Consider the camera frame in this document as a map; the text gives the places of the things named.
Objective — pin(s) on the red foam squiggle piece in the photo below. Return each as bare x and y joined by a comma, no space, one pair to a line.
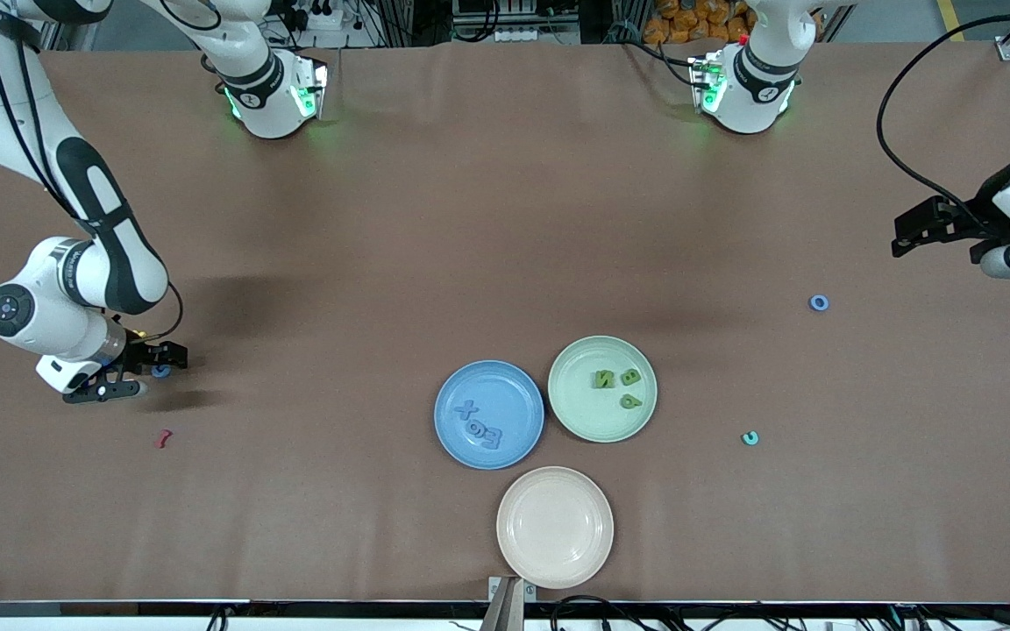
164,439

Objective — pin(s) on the blue foam letter E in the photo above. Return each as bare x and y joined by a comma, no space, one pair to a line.
492,438

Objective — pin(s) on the teal foam letter C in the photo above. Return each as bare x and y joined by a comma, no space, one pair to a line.
755,439

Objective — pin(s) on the table cover sheet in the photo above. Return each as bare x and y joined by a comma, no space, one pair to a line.
505,219

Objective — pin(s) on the blue foam letter X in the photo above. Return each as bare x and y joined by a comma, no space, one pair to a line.
468,409

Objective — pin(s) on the blue foam letter O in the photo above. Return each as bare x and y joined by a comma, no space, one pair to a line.
812,303

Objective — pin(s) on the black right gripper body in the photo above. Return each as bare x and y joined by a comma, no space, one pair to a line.
138,355

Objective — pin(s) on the beige plate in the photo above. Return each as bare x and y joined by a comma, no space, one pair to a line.
555,527

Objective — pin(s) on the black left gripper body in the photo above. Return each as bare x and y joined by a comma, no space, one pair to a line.
971,219

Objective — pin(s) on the blue foam number six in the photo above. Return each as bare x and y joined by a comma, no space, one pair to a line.
471,429

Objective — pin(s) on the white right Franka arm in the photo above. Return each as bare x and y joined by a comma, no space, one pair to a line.
49,337

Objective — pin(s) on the blue plate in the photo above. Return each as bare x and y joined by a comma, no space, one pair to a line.
514,394

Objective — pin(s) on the white power strip with plugs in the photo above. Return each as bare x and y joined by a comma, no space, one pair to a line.
334,17

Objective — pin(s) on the bag of oranges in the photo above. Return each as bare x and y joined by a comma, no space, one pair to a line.
689,19

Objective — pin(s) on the green plate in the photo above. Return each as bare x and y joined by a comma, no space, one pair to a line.
584,421

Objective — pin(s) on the green foam letter N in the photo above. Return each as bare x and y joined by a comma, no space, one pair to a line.
604,379

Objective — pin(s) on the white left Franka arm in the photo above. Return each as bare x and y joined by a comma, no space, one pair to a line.
755,92

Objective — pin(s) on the green foam letter B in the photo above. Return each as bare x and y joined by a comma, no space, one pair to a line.
627,401
630,377

